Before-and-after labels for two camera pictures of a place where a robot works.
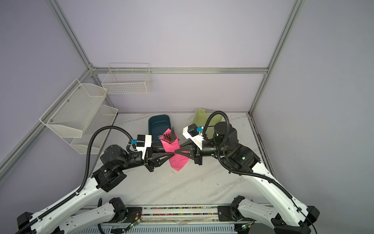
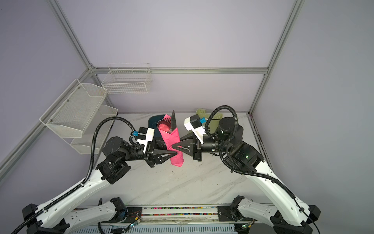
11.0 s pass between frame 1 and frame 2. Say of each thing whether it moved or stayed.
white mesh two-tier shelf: stayed
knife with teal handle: moved
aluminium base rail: stayed
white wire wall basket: stayed
